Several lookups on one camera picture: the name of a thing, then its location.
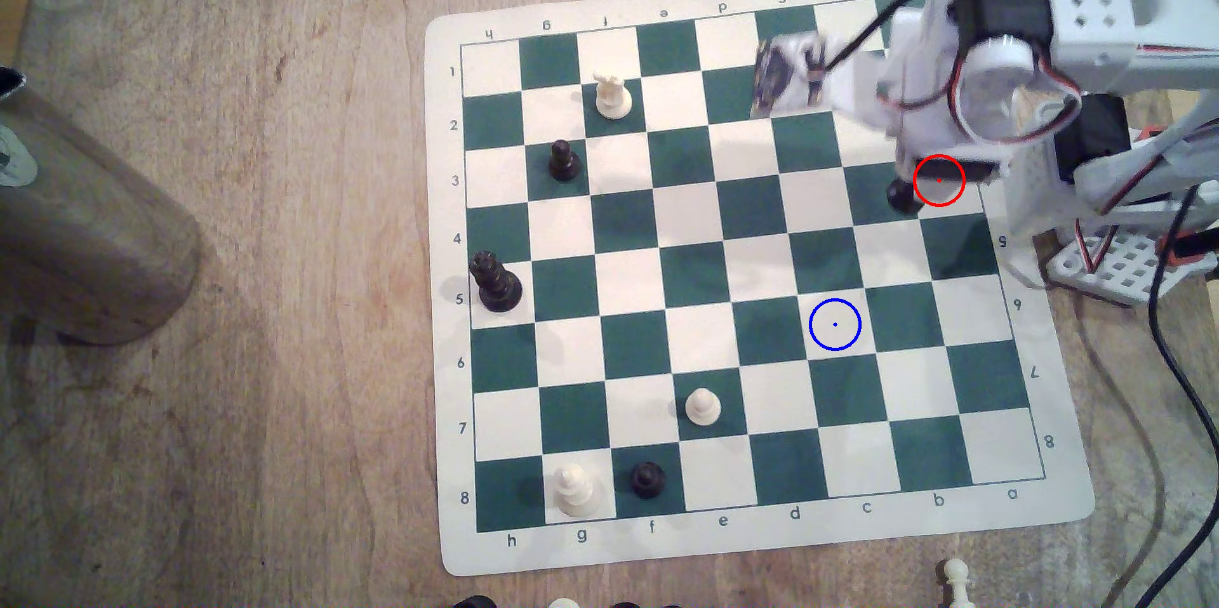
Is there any black queen chess piece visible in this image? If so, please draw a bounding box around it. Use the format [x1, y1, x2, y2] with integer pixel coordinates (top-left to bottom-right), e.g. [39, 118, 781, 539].
[471, 251, 524, 314]

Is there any orange black clamp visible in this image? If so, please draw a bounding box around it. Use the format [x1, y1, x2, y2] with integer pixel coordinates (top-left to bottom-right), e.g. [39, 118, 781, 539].
[1157, 229, 1219, 268]

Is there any white pawn chess piece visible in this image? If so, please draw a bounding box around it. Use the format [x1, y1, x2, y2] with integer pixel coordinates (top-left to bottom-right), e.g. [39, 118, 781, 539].
[938, 558, 977, 608]
[684, 387, 722, 427]

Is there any white knight chess piece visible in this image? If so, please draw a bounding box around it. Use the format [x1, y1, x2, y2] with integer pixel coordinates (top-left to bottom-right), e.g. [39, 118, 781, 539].
[592, 70, 636, 122]

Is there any white rook chess piece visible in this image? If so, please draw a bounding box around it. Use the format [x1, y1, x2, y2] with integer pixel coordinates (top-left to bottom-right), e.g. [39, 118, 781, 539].
[552, 462, 604, 519]

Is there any black cable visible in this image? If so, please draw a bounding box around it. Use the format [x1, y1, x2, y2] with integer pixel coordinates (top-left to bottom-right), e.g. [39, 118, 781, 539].
[821, 0, 1219, 608]

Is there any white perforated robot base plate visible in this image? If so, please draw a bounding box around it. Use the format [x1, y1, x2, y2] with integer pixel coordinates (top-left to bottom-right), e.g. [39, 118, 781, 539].
[1046, 227, 1213, 307]

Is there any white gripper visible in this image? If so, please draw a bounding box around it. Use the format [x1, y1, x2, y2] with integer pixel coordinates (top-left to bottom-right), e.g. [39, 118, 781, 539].
[827, 0, 1034, 195]

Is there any green white chess board mat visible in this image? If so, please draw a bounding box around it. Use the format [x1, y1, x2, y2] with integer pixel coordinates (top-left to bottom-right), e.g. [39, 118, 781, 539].
[423, 0, 1096, 578]

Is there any small gripper camera board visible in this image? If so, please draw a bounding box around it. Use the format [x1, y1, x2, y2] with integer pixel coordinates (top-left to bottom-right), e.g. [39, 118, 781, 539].
[750, 30, 828, 121]

